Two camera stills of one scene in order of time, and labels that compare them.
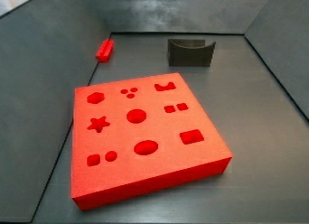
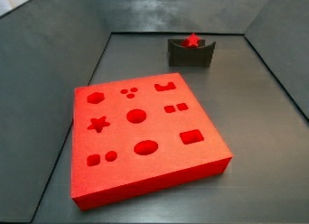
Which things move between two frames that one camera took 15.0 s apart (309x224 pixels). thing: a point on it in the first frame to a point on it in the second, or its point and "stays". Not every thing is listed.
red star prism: x=105 y=51 to x=192 y=41
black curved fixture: x=190 y=52 stays
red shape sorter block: x=142 y=141 stays
